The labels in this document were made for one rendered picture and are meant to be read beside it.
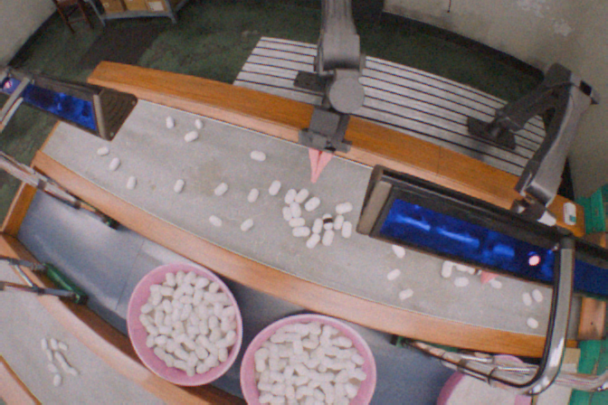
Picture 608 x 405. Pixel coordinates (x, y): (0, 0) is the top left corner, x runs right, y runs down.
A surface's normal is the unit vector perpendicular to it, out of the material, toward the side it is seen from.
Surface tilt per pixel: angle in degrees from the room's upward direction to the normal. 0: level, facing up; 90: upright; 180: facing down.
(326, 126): 40
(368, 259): 0
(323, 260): 0
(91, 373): 0
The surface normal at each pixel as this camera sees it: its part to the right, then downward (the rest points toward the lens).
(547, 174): -0.31, 0.20
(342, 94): 0.00, 0.30
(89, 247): 0.00, -0.41
